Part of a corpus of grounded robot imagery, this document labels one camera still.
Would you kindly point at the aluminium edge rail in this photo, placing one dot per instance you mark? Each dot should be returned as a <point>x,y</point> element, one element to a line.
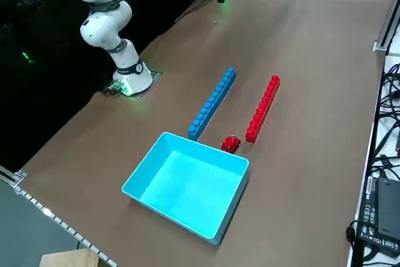
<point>62,224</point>

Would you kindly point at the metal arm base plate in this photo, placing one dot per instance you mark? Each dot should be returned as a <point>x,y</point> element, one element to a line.
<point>156,74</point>

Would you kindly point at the blue toy block row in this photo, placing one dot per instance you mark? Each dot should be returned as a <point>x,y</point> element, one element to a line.
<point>212,104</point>

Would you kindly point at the black power adapter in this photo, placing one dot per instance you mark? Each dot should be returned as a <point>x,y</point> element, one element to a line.
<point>384,210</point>

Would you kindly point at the red toy car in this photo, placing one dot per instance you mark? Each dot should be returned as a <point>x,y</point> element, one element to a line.
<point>229,143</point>

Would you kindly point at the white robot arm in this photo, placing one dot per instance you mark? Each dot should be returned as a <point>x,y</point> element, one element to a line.
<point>103,29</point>

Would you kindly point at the aluminium camera post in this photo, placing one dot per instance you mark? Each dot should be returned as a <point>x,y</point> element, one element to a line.
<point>386,29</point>

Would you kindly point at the red toy block row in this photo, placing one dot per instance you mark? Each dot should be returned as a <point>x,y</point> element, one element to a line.
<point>262,110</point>

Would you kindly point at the light wooden block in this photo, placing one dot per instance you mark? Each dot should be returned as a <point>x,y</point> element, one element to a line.
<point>68,259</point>

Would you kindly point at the teal plastic bin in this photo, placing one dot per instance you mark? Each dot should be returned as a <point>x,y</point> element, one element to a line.
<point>187,192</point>

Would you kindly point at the aluminium corner bracket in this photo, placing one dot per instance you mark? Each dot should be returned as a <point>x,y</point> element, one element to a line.
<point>20,177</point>

